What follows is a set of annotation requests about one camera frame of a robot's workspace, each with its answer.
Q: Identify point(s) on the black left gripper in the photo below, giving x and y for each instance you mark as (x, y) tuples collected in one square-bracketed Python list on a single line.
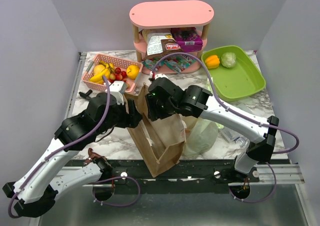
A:
[(131, 120)]

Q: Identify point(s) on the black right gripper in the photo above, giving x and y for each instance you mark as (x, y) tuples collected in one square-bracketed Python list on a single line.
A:
[(154, 113)]

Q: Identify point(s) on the light green plastic grocery bag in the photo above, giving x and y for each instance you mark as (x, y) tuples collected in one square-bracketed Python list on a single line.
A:
[(200, 135)]

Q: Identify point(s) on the brown Tuba snack bag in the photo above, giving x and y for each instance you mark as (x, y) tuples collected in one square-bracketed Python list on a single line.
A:
[(170, 46)]

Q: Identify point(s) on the white snack bag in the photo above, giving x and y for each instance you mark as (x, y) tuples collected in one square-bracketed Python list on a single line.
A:
[(153, 39)]

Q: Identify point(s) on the purple snack box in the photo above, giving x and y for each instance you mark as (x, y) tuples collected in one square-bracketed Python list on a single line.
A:
[(187, 38)]

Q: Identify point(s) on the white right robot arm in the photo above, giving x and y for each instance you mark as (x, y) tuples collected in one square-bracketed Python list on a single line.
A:
[(164, 98)]

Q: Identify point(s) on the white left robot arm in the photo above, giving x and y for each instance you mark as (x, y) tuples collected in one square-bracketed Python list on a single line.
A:
[(37, 192)]

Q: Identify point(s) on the red cherry bunch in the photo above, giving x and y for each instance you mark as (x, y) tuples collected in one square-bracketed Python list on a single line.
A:
[(117, 75)]

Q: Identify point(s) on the left colourful candy packet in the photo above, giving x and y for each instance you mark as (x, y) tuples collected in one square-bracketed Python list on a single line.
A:
[(151, 62)]

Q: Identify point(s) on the colourful candy packet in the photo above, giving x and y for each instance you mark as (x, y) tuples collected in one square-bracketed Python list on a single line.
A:
[(179, 63), (151, 62)]

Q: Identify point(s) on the right colourful candy packet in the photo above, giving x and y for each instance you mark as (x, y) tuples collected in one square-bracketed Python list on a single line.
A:
[(179, 63)]

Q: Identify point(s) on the yellow banana bunch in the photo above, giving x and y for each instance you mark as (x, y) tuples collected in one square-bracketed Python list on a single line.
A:
[(106, 72)]

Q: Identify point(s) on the pink plastic fruit basket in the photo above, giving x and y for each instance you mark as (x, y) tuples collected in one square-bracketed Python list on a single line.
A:
[(118, 62)]

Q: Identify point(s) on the yellow peach fruit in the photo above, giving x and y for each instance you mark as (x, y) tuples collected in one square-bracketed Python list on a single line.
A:
[(98, 69)]

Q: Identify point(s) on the yellow bell pepper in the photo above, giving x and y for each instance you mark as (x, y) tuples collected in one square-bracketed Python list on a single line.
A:
[(212, 62)]

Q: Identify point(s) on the clear plastic screw box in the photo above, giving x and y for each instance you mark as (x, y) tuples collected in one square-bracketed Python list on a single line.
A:
[(229, 135)]

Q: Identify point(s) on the green cabbage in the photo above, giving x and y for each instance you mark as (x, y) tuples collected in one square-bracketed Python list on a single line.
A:
[(228, 59)]

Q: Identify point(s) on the silver wrench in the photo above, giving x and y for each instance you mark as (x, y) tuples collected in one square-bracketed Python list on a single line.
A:
[(241, 141)]

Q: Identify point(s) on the pink three-tier shelf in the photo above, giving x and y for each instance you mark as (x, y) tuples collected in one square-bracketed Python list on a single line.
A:
[(163, 27)]

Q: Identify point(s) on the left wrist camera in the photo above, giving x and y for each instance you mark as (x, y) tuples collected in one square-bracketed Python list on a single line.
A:
[(117, 90)]

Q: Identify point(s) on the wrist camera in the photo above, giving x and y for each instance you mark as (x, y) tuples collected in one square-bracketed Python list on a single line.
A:
[(153, 76), (117, 90)]

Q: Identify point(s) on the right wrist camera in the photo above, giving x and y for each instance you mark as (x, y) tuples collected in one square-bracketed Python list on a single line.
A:
[(153, 76)]

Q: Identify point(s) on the small black T-handle tool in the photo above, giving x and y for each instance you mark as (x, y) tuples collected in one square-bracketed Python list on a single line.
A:
[(86, 95)]

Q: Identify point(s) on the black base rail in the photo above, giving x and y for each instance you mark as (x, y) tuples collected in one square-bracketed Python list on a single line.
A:
[(186, 177)]

